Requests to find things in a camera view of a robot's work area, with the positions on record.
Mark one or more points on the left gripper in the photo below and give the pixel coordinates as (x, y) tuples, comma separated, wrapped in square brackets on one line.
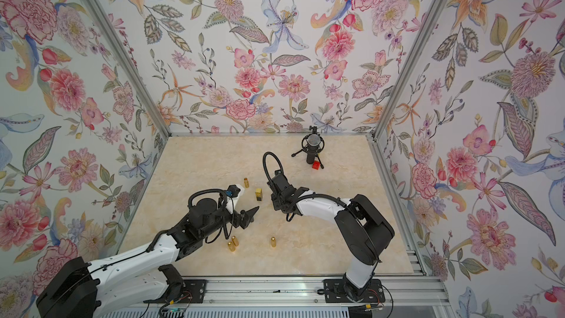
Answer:
[(245, 221)]

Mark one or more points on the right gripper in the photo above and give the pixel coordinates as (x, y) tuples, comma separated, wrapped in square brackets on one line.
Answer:
[(276, 205)]

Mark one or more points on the square gold black lipstick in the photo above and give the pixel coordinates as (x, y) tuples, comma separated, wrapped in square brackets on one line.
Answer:
[(259, 194)]

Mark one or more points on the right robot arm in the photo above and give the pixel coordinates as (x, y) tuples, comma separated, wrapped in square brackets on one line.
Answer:
[(364, 229)]

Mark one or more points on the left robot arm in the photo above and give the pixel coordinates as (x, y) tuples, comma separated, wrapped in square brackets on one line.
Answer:
[(145, 273)]

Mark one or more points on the red toy brick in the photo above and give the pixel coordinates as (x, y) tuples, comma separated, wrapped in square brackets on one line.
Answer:
[(315, 164)]

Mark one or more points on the black microphone on tripod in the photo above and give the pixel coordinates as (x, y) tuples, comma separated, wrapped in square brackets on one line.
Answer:
[(312, 145)]

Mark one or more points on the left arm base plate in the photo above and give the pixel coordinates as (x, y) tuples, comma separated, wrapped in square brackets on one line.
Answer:
[(190, 291)]

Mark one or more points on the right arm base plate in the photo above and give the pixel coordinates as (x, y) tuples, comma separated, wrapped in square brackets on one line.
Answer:
[(341, 291)]

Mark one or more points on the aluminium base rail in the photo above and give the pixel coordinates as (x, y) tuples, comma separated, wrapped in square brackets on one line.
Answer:
[(303, 296)]

